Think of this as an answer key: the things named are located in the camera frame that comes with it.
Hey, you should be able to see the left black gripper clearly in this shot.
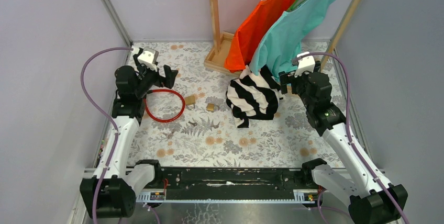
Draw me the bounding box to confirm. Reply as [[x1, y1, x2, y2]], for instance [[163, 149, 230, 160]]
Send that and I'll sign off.
[[133, 55, 177, 98]]

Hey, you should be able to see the red cable lock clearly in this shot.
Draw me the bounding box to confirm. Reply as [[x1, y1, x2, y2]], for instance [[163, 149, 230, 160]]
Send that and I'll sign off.
[[143, 88, 186, 124]]

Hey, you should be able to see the brass padlock with shackle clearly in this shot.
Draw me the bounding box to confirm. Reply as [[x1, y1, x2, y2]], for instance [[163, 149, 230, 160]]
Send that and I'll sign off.
[[184, 95, 196, 110]]

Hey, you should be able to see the black head lock key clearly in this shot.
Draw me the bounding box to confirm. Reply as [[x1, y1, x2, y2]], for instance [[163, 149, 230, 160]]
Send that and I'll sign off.
[[163, 129, 176, 140]]

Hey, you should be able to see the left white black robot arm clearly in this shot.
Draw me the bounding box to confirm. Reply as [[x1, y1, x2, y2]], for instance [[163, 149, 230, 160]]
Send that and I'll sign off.
[[80, 63, 178, 222]]

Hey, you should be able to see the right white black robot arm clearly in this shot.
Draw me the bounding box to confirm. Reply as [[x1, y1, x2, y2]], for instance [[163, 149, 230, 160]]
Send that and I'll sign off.
[[280, 71, 408, 223]]

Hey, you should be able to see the teal t-shirt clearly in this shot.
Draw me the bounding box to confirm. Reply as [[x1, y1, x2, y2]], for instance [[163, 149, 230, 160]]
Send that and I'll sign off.
[[249, 0, 335, 79]]

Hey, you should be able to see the black white striped cloth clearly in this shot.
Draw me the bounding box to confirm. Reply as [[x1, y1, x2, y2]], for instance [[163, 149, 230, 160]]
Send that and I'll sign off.
[[226, 66, 284, 128]]

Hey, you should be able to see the floral table mat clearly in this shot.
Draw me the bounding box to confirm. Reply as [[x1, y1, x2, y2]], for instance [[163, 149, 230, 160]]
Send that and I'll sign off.
[[127, 42, 343, 168]]

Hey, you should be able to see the square brass padlock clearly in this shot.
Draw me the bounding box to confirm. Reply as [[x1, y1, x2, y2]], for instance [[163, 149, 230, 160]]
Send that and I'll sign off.
[[206, 103, 220, 112]]

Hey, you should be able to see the orange t-shirt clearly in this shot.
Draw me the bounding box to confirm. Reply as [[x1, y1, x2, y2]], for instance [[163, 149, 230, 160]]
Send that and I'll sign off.
[[224, 0, 295, 72]]

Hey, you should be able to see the wooden clothes rack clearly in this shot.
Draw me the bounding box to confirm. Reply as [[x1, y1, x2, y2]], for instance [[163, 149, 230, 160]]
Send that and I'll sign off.
[[204, 0, 361, 76]]

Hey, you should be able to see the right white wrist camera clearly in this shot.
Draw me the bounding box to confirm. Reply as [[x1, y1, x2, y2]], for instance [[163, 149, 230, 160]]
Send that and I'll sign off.
[[292, 51, 316, 77]]

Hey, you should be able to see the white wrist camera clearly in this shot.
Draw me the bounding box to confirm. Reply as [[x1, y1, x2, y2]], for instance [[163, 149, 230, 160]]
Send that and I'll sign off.
[[292, 51, 316, 77], [131, 47, 159, 72]]

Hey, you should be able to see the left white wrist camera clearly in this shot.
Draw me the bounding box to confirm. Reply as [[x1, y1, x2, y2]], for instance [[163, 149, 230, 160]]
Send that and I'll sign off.
[[131, 47, 159, 72]]

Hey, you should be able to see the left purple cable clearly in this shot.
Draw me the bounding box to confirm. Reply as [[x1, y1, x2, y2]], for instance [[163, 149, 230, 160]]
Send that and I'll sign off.
[[80, 47, 134, 224]]

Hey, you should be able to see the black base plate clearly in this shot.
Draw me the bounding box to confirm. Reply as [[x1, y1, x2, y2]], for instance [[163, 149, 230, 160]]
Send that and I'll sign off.
[[139, 167, 322, 204]]

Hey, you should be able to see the aluminium rail frame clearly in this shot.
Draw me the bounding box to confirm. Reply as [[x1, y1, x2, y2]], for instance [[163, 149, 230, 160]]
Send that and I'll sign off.
[[80, 159, 408, 223]]

